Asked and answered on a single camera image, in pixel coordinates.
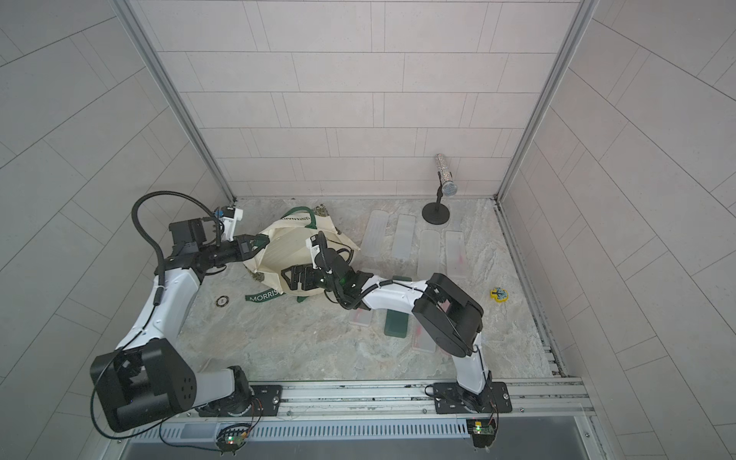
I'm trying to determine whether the right green circuit board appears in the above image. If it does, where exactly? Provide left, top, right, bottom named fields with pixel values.
left=466, top=418, right=498, bottom=449

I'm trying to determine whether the aluminium mounting rail frame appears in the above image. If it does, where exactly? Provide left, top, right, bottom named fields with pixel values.
left=90, top=378, right=612, bottom=459

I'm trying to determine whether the yellow tape measure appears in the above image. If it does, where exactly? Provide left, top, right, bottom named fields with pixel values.
left=490, top=287, right=508, bottom=303

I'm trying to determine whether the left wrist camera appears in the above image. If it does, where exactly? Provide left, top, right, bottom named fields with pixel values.
left=218, top=206, right=243, bottom=242

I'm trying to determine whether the left green circuit board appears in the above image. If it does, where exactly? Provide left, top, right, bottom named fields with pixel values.
left=216, top=423, right=252, bottom=455

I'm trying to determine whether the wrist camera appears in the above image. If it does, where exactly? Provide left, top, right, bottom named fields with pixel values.
left=218, top=206, right=243, bottom=242
left=306, top=232, right=323, bottom=269

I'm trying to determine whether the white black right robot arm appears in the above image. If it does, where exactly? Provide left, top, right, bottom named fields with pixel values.
left=281, top=232, right=513, bottom=415

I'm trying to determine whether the green circuit board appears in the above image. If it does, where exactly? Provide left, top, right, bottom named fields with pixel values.
left=216, top=423, right=252, bottom=455
left=466, top=418, right=498, bottom=449

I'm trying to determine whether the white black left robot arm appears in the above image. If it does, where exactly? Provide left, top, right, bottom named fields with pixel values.
left=90, top=193, right=269, bottom=440

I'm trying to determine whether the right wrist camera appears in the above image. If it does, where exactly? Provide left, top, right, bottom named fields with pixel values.
left=306, top=232, right=323, bottom=269

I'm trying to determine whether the cream canvas tote bag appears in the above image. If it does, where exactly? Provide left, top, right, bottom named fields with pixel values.
left=245, top=206, right=370, bottom=309

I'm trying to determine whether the dark green pencil case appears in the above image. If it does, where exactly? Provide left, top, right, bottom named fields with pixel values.
left=383, top=294, right=409, bottom=338

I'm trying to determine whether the silver microphone on stand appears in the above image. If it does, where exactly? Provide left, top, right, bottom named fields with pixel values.
left=422, top=153, right=457, bottom=225

